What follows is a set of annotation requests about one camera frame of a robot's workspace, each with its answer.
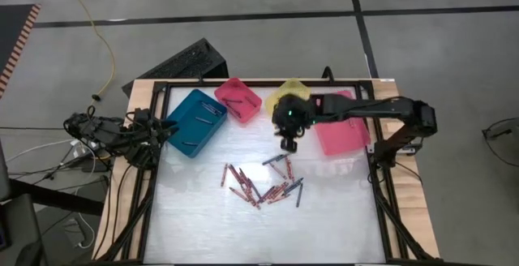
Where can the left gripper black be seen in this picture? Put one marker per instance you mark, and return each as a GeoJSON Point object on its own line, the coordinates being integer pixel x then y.
{"type": "Point", "coordinates": [149, 127]}

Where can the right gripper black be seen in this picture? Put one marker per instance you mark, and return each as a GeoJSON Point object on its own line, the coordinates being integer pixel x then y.
{"type": "Point", "coordinates": [292, 114]}

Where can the blue crayon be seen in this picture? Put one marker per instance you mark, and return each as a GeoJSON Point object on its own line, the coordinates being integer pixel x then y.
{"type": "Point", "coordinates": [208, 106]}
{"type": "Point", "coordinates": [190, 143]}
{"type": "Point", "coordinates": [217, 111]}
{"type": "Point", "coordinates": [299, 196]}
{"type": "Point", "coordinates": [294, 186]}
{"type": "Point", "coordinates": [204, 120]}
{"type": "Point", "coordinates": [275, 159]}

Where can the purple crayon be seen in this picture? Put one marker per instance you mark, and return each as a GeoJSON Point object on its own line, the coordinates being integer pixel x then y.
{"type": "Point", "coordinates": [233, 101]}
{"type": "Point", "coordinates": [234, 112]}
{"type": "Point", "coordinates": [267, 195]}
{"type": "Point", "coordinates": [251, 101]}
{"type": "Point", "coordinates": [254, 189]}

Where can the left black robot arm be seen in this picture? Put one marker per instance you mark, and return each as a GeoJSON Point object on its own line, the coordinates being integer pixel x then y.
{"type": "Point", "coordinates": [105, 134]}

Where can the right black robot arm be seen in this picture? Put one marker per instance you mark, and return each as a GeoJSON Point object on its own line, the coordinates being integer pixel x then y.
{"type": "Point", "coordinates": [365, 110]}

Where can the blue plastic bin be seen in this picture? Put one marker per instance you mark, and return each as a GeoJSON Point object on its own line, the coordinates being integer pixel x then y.
{"type": "Point", "coordinates": [190, 132]}

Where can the red crayon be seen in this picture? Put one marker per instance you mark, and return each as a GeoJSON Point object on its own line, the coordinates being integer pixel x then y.
{"type": "Point", "coordinates": [252, 201]}
{"type": "Point", "coordinates": [224, 175]}
{"type": "Point", "coordinates": [236, 173]}
{"type": "Point", "coordinates": [277, 191]}
{"type": "Point", "coordinates": [289, 168]}
{"type": "Point", "coordinates": [239, 194]}
{"type": "Point", "coordinates": [244, 177]}

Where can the pink plastic bin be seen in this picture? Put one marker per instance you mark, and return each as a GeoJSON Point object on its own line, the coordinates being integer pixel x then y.
{"type": "Point", "coordinates": [340, 136]}

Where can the yellow plastic bin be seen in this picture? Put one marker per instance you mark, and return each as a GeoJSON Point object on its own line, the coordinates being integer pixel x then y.
{"type": "Point", "coordinates": [294, 87]}

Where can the red plastic bin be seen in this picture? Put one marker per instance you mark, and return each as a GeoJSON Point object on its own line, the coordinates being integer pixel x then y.
{"type": "Point", "coordinates": [239, 112]}

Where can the black stand beam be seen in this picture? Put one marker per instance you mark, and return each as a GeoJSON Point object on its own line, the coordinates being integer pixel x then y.
{"type": "Point", "coordinates": [61, 199]}

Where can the black orange striped floor mat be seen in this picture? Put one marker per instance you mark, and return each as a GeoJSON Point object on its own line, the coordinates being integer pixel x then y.
{"type": "Point", "coordinates": [12, 27]}

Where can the black metal table frame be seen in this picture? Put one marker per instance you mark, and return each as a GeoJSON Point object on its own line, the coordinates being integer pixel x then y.
{"type": "Point", "coordinates": [184, 83]}

